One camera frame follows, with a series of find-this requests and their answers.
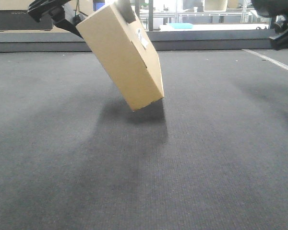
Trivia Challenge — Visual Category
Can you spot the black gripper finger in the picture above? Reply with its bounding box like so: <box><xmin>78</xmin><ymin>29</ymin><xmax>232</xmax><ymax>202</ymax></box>
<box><xmin>117</xmin><ymin>0</ymin><xmax>136</xmax><ymax>23</ymax></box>
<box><xmin>269</xmin><ymin>28</ymin><xmax>288</xmax><ymax>50</ymax></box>
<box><xmin>53</xmin><ymin>19</ymin><xmax>82</xmax><ymax>38</ymax></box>

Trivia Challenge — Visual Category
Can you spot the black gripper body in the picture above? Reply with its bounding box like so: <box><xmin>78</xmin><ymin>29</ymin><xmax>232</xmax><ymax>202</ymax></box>
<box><xmin>27</xmin><ymin>0</ymin><xmax>69</xmax><ymax>23</ymax></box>

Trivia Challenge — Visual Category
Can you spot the small cardboard package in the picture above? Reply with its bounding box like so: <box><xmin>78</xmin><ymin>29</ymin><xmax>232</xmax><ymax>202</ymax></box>
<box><xmin>76</xmin><ymin>0</ymin><xmax>164</xmax><ymax>111</ymax></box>

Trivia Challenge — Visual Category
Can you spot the orange black barcode scanner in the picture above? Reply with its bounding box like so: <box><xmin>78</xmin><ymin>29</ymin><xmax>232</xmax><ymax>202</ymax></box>
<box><xmin>252</xmin><ymin>0</ymin><xmax>288</xmax><ymax>17</ymax></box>

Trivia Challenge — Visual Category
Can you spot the large cardboard box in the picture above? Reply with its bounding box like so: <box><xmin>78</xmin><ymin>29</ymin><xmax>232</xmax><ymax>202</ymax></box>
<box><xmin>0</xmin><ymin>0</ymin><xmax>87</xmax><ymax>33</ymax></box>

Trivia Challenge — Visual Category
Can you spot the blue foam pad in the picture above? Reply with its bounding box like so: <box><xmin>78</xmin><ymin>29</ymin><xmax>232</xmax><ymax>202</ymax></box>
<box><xmin>168</xmin><ymin>23</ymin><xmax>193</xmax><ymax>30</ymax></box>

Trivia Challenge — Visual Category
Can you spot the white foam board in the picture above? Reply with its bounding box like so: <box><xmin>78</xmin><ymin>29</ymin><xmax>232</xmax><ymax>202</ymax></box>
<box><xmin>159</xmin><ymin>23</ymin><xmax>269</xmax><ymax>32</ymax></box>

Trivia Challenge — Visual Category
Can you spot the white rectangular bin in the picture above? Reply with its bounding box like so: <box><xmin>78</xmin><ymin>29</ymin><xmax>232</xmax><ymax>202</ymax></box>
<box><xmin>203</xmin><ymin>0</ymin><xmax>228</xmax><ymax>12</ymax></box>

